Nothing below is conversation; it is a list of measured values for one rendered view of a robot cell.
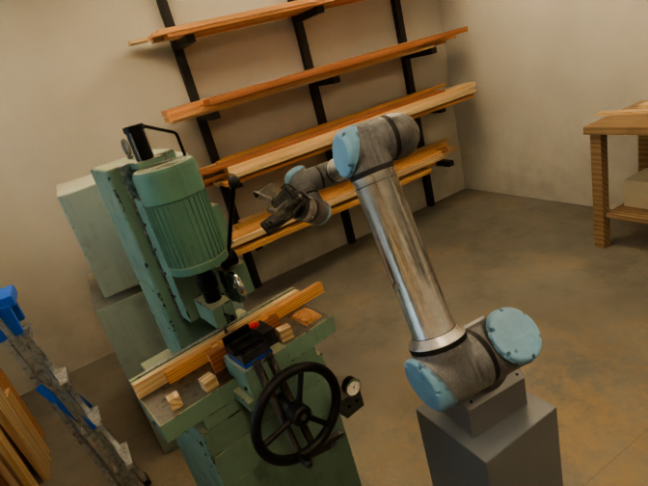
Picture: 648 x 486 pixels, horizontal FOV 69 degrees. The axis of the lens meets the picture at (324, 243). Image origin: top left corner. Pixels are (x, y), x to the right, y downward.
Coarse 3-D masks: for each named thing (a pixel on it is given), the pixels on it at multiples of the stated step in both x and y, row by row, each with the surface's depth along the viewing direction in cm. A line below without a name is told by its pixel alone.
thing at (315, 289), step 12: (312, 288) 167; (288, 300) 163; (300, 300) 165; (264, 312) 158; (276, 312) 159; (288, 312) 162; (204, 348) 147; (192, 360) 143; (204, 360) 146; (168, 372) 139; (180, 372) 142
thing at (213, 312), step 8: (200, 296) 151; (224, 296) 147; (200, 304) 147; (208, 304) 144; (216, 304) 143; (224, 304) 143; (200, 312) 151; (208, 312) 143; (216, 312) 141; (224, 312) 143; (232, 312) 145; (208, 320) 147; (216, 320) 142; (224, 320) 143
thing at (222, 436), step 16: (320, 352) 154; (144, 368) 173; (304, 384) 151; (240, 416) 138; (192, 432) 143; (208, 432) 133; (224, 432) 136; (240, 432) 139; (208, 448) 134; (224, 448) 137
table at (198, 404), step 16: (304, 304) 166; (288, 320) 158; (320, 320) 153; (304, 336) 148; (320, 336) 152; (288, 352) 145; (208, 368) 143; (176, 384) 140; (192, 384) 138; (224, 384) 134; (288, 384) 135; (144, 400) 136; (160, 400) 134; (192, 400) 130; (208, 400) 131; (224, 400) 134; (240, 400) 133; (160, 416) 128; (176, 416) 126; (192, 416) 129; (208, 416) 132; (160, 432) 128; (176, 432) 127
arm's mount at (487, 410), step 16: (480, 320) 149; (512, 384) 140; (480, 400) 137; (496, 400) 139; (512, 400) 142; (448, 416) 148; (464, 416) 139; (480, 416) 138; (496, 416) 141; (480, 432) 140
